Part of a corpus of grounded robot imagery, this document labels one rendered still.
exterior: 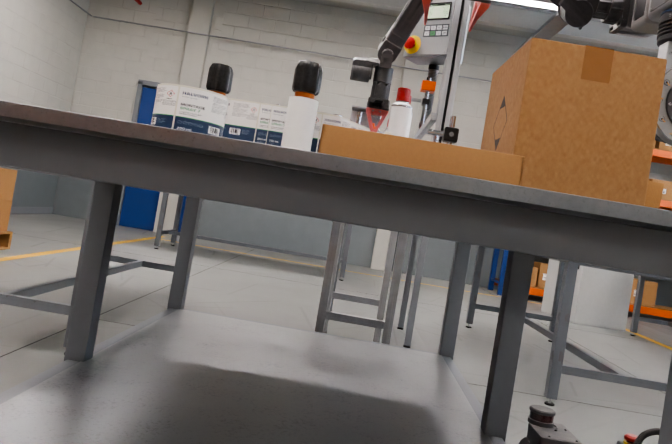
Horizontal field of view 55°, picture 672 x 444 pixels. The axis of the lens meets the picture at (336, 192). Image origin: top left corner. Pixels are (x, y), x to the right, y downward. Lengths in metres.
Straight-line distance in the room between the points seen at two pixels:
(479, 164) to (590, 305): 6.51
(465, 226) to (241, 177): 0.30
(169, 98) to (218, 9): 8.30
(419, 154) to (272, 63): 8.97
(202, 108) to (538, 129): 0.96
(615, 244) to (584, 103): 0.39
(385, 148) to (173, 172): 0.28
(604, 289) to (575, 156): 6.20
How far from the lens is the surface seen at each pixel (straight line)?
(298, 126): 1.88
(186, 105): 1.80
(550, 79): 1.21
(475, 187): 0.81
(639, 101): 1.26
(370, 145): 0.83
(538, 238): 0.87
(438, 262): 9.59
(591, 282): 7.29
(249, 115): 2.14
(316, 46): 9.78
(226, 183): 0.85
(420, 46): 2.13
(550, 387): 3.41
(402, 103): 1.60
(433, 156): 0.83
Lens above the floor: 0.77
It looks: 1 degrees up
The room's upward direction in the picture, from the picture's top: 10 degrees clockwise
